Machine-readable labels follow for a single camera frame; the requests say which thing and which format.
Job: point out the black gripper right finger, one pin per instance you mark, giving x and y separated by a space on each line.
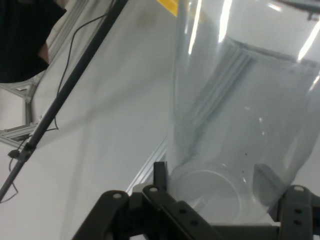
300 215

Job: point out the clear plastic jar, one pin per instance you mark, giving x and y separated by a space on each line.
237 112

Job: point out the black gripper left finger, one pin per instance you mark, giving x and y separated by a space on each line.
130 220

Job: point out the person in black clothing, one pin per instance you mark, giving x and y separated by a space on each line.
20 37

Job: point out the aluminium profile frame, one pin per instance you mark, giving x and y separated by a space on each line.
15 131

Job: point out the black tripod stand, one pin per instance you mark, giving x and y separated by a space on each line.
76 73

